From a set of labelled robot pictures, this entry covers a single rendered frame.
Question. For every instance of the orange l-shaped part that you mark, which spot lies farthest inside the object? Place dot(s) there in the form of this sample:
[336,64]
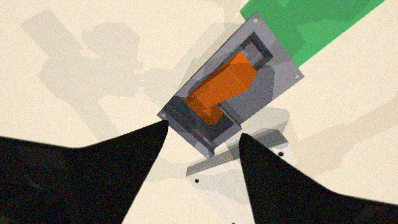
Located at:
[232,78]

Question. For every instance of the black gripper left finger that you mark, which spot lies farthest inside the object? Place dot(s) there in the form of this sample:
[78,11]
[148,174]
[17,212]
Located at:
[98,182]

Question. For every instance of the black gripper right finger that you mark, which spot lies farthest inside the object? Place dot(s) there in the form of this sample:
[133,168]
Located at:
[282,194]

